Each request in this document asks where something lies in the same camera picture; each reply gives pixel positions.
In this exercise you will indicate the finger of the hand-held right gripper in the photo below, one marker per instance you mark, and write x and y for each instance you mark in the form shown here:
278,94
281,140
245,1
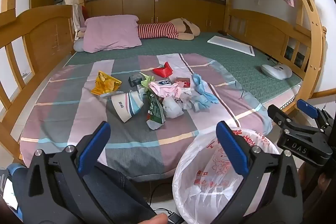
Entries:
277,115
307,108

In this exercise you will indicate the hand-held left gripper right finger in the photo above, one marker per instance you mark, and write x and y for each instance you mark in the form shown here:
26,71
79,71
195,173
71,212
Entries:
232,150

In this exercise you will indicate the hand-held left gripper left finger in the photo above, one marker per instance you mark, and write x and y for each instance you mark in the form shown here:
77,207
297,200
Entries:
95,145

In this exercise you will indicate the white plastic bag red print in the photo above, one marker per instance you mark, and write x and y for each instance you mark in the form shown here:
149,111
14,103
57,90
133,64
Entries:
207,187

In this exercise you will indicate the crushed white paper cup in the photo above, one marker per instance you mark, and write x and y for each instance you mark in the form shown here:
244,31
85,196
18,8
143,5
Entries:
126,108

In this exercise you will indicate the yellow snack bag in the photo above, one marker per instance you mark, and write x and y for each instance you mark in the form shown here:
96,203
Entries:
105,82

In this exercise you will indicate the clear plastic wrapper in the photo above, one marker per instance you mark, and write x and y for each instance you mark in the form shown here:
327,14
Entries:
172,108

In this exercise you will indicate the green paper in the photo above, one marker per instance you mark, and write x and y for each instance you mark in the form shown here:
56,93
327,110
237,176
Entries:
147,81

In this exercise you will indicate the pink plastic wrapper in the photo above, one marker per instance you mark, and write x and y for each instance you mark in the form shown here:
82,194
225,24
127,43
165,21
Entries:
164,90

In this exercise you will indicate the person's left hand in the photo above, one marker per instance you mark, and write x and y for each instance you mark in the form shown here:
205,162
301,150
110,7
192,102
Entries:
156,219

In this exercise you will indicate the checked pink grey blanket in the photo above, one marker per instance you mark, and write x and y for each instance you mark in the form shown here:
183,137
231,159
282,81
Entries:
78,121

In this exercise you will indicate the white massager device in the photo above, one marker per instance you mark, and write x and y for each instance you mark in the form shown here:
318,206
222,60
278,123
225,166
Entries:
275,71

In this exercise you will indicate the green mattress cover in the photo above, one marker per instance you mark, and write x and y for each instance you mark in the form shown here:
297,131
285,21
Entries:
236,69

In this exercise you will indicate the crumpled white tissue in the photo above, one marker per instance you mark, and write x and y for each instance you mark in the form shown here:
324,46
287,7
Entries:
187,99

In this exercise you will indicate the green snack bag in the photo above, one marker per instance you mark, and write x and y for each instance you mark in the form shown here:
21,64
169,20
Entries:
155,111

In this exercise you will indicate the dark crumpled wrapper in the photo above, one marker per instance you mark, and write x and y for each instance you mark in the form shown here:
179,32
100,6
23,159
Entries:
135,81

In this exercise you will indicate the blue plastic wrapper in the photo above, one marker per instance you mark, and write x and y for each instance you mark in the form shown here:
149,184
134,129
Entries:
197,81

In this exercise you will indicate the white flat board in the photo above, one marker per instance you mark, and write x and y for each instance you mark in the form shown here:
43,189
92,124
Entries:
231,45

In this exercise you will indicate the wooden bunk ladder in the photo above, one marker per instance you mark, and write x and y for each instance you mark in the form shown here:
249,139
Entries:
313,24

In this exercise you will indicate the small red box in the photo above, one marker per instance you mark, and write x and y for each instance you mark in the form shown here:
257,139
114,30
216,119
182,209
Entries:
183,81

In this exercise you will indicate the white carton blue print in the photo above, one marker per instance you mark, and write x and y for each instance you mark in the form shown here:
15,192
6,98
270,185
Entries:
162,82

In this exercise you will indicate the red plastic wrapper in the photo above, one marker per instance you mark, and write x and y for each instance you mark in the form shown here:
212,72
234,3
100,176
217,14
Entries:
162,70

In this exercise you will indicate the pale grey cushion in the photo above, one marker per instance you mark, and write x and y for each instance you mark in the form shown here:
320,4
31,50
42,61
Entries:
78,46

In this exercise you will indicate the pink pillow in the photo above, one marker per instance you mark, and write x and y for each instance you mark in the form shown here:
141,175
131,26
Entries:
110,32

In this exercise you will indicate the white hanging cloth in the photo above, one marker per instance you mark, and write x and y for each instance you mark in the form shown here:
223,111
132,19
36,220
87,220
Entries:
76,18

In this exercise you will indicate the striped plush doll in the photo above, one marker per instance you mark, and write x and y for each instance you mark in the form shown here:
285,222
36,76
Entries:
157,29

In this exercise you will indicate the wooden bunk bed frame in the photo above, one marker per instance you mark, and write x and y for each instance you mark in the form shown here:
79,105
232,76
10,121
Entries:
47,29

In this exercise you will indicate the wooden wall cabinet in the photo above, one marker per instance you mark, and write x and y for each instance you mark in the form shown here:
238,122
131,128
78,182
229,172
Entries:
131,6

